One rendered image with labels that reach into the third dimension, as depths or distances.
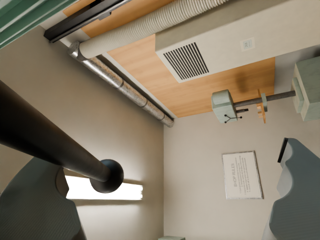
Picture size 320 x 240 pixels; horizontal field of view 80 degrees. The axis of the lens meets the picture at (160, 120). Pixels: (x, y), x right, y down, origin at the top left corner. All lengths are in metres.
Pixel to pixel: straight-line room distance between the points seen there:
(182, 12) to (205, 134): 2.14
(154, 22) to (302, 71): 1.52
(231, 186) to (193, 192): 0.58
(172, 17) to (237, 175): 2.26
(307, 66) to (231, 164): 1.55
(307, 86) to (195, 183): 1.93
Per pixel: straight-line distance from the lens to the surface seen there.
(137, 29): 1.70
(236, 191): 3.03
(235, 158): 3.08
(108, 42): 1.85
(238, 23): 1.57
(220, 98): 2.18
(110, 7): 1.70
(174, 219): 3.31
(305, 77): 2.35
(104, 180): 0.19
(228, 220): 3.07
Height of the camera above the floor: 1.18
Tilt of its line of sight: 26 degrees up
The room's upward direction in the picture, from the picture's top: 101 degrees counter-clockwise
